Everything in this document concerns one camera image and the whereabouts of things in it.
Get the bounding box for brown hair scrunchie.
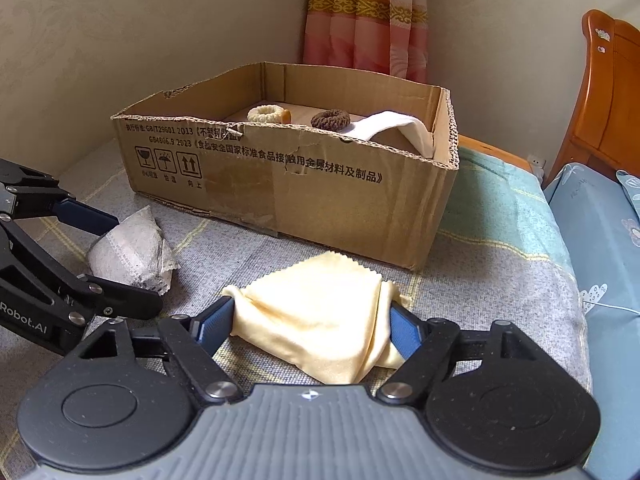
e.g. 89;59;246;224
311;109;352;132

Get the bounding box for pink patterned curtain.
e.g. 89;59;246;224
302;0;430;83

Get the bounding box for blue patterned bedsheet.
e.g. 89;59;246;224
542;162;640;480

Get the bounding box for cardboard box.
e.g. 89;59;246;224
110;61;461;271

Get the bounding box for white cloth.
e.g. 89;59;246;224
345;110;435;158

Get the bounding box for wooden headboard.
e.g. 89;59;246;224
547;9;640;188

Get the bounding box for grey checkered blanket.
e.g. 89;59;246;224
0;137;593;396

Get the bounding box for pale yellow cloth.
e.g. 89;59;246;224
221;251;412;385

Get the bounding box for white charging cable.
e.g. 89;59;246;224
580;295;640;317

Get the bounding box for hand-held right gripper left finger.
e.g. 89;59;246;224
65;296;246;406

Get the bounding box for cream hair scrunchie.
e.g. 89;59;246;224
247;104;292;125

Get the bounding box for grey lace-trimmed sachet pillow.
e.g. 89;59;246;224
87;205;181;295

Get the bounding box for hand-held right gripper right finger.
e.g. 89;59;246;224
375;305;583;406

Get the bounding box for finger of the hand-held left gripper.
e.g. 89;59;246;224
0;220;163;320
0;157;120;235

